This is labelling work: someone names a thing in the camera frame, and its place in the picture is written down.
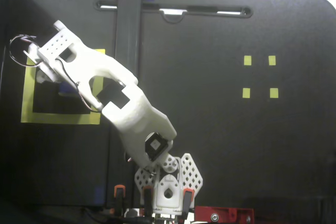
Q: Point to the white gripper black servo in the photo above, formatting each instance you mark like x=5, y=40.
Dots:
x=45, y=75

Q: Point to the blue white charger block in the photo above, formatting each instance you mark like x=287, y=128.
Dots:
x=65, y=89

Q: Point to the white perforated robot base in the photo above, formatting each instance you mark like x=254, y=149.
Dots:
x=194, y=174

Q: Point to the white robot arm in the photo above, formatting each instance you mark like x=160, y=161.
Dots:
x=126, y=108

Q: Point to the yellow tape square outline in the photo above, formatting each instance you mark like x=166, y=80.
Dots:
x=52, y=118

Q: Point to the black flat beam strip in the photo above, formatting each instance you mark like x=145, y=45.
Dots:
x=126, y=24

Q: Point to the small yellow tape marker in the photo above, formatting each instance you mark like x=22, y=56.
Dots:
x=246, y=93
x=247, y=60
x=274, y=93
x=272, y=60

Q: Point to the red screw clamp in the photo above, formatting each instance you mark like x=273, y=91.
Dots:
x=225, y=214

